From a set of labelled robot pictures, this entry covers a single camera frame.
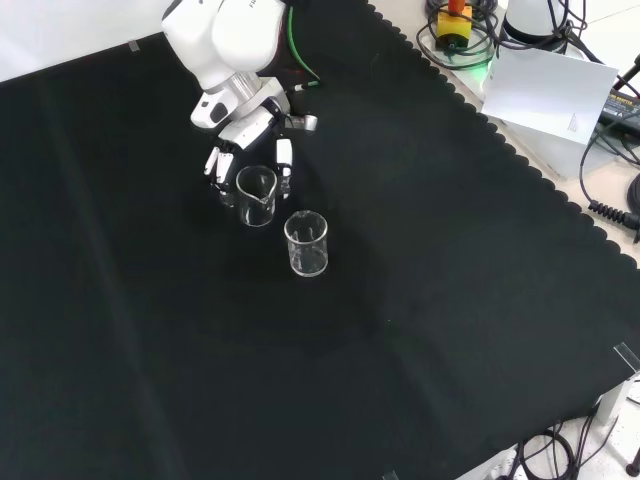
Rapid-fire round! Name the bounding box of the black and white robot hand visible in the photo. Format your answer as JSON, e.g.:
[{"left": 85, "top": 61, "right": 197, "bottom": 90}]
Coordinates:
[{"left": 189, "top": 78, "right": 320, "bottom": 207}]

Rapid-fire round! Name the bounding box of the small clear glass beaker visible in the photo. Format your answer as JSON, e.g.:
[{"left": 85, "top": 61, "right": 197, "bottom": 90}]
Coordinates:
[{"left": 235, "top": 165, "right": 278, "bottom": 229}]

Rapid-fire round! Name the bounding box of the clear glass beaker with markings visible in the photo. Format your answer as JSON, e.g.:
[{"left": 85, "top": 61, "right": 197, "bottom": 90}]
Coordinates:
[{"left": 283, "top": 210, "right": 330, "bottom": 279}]

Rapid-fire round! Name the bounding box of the black bench cloth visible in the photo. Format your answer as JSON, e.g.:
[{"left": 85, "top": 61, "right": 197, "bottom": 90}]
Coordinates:
[{"left": 0, "top": 0, "right": 640, "bottom": 480}]

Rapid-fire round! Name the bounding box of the yellow stop button box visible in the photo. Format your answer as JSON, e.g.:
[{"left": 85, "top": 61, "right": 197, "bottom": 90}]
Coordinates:
[{"left": 435, "top": 0, "right": 474, "bottom": 52}]

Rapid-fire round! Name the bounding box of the pale board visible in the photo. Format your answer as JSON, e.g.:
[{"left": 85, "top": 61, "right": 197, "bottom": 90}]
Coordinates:
[{"left": 480, "top": 40, "right": 620, "bottom": 146}]

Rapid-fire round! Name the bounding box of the black power adapter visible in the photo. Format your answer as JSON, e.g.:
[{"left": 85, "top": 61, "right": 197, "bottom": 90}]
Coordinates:
[{"left": 598, "top": 85, "right": 640, "bottom": 132}]

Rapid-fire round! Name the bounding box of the green cable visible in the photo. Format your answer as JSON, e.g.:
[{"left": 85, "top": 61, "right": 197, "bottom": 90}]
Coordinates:
[{"left": 415, "top": 9, "right": 501, "bottom": 71}]

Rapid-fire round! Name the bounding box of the black coiled cable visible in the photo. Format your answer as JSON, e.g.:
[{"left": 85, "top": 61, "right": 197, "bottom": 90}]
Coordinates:
[{"left": 588, "top": 199, "right": 640, "bottom": 232}]

